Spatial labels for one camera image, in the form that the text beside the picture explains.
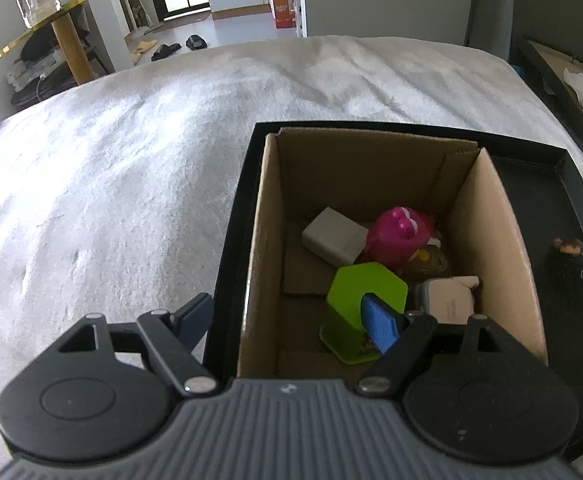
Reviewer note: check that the tan slipper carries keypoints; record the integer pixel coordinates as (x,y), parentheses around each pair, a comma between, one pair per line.
(137,57)
(146,46)

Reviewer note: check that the white rectangular block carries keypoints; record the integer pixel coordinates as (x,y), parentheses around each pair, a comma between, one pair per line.
(331,235)

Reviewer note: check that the small brown-haired toy figure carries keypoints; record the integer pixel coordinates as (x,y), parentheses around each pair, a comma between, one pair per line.
(567,247)

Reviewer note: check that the olive green padded furniture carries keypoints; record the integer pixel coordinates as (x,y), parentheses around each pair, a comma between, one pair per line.
(531,5)

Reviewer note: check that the black slipper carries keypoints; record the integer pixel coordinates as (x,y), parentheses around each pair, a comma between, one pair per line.
(166,52)
(196,42)

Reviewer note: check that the pink toy figure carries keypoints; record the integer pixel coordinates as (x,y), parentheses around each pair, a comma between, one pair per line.
(396,240)

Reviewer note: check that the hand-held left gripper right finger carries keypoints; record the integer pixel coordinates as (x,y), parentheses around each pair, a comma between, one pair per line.
(379,327)

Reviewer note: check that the green hexagonal box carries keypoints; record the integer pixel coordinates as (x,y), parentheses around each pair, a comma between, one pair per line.
(356,285)

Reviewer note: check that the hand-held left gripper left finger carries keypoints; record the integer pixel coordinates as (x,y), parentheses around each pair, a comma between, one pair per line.
(194,317)

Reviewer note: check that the black tray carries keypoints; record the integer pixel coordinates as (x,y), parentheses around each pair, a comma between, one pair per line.
(536,195)

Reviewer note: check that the round gold-rimmed table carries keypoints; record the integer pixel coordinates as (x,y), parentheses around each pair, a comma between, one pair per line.
(68,42)

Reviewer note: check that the cardboard box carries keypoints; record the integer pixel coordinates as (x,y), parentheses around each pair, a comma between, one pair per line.
(371,170)

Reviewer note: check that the black frame with cardboard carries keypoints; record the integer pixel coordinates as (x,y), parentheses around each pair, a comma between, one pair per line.
(546,70)

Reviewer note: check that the orange carton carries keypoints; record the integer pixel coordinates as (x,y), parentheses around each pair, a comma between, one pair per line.
(282,10)

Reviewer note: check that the grey white cube toy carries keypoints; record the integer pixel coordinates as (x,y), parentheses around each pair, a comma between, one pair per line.
(446,300)

